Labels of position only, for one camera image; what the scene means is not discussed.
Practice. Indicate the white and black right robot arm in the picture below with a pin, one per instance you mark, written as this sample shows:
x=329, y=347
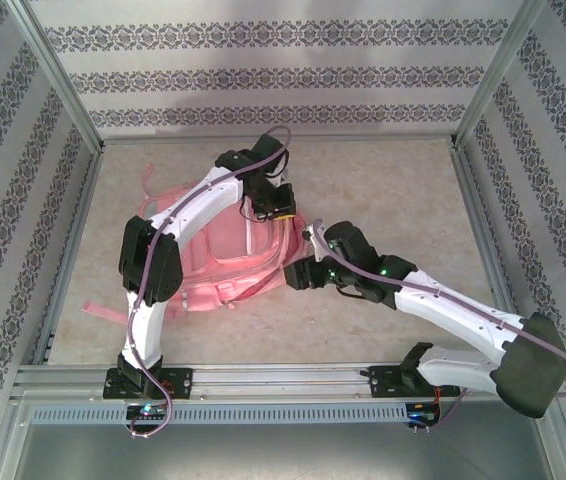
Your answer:
x=453, y=310

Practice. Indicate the aluminium frame post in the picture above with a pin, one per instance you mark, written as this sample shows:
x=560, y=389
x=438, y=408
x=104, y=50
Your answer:
x=59, y=75
x=498, y=75

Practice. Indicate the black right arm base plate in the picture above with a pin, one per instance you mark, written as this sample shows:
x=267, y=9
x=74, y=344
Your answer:
x=383, y=382

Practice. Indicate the pink backpack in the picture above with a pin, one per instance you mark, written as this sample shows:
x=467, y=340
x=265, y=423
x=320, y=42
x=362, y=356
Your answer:
x=233, y=250

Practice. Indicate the aluminium side rail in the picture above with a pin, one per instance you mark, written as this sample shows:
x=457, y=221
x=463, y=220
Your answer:
x=475, y=200
x=82, y=200

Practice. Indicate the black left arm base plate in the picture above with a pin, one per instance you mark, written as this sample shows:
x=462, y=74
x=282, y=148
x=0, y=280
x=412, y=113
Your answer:
x=180, y=382

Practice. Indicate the aluminium cross rail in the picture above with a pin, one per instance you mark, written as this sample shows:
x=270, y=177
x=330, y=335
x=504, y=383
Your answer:
x=428, y=138

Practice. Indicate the grey metal sheet panel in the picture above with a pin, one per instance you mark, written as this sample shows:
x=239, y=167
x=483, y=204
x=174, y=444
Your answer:
x=283, y=455

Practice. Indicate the aluminium mounting rail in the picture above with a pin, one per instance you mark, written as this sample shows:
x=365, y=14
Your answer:
x=283, y=382

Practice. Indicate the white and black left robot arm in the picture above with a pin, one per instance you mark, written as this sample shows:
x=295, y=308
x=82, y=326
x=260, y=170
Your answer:
x=198, y=200

